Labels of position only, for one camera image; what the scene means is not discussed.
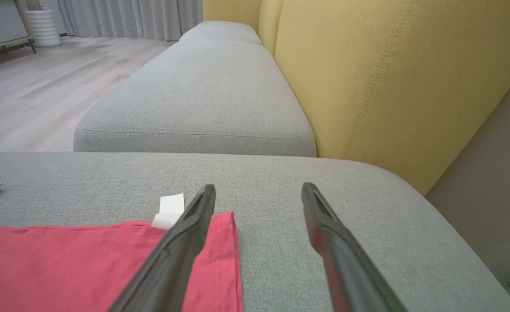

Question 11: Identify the white ribbed pot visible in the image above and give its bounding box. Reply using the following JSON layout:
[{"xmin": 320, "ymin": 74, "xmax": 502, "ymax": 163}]
[{"xmin": 25, "ymin": 10, "xmax": 62, "ymax": 47}]

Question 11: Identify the long grey sofa seat cushion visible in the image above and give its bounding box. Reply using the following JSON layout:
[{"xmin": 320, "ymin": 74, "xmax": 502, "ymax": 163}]
[{"xmin": 73, "ymin": 37, "xmax": 317, "ymax": 157}]

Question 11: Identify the narrow yellow sofa back cushion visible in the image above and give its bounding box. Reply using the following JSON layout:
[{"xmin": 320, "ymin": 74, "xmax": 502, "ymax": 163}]
[{"xmin": 258, "ymin": 0, "xmax": 286, "ymax": 57}]

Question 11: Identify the short grey sofa seat cushion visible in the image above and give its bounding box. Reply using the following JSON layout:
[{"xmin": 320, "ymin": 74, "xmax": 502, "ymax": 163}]
[{"xmin": 179, "ymin": 21, "xmax": 263, "ymax": 46}]

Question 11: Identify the yellow sofa end back cushion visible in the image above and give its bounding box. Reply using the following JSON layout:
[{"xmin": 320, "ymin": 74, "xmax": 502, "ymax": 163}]
[{"xmin": 202, "ymin": 0, "xmax": 262, "ymax": 32}]

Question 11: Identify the beige partition panel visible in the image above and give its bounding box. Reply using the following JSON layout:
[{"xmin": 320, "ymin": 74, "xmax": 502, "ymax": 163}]
[{"xmin": 425, "ymin": 54, "xmax": 510, "ymax": 287}]

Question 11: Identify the grey curtain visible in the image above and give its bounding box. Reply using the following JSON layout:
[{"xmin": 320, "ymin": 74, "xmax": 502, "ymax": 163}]
[{"xmin": 58, "ymin": 0, "xmax": 203, "ymax": 42}]

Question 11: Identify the red white basketball jersey shirt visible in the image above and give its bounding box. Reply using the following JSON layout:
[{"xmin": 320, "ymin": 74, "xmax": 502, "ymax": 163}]
[{"xmin": 0, "ymin": 181, "xmax": 243, "ymax": 312}]

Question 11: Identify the large grey sofa chaise cushion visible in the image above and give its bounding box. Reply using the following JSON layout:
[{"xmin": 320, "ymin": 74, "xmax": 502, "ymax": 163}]
[{"xmin": 0, "ymin": 152, "xmax": 510, "ymax": 312}]

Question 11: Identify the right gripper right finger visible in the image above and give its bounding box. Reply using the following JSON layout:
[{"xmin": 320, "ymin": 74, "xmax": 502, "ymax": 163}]
[{"xmin": 302, "ymin": 182, "xmax": 407, "ymax": 312}]

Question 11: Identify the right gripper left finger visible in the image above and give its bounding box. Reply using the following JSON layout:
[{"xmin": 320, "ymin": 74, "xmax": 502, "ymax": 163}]
[{"xmin": 110, "ymin": 184, "xmax": 216, "ymax": 312}]

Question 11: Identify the wide yellow sofa back cushion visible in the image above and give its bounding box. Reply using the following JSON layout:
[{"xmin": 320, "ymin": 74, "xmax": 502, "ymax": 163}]
[{"xmin": 275, "ymin": 0, "xmax": 510, "ymax": 195}]

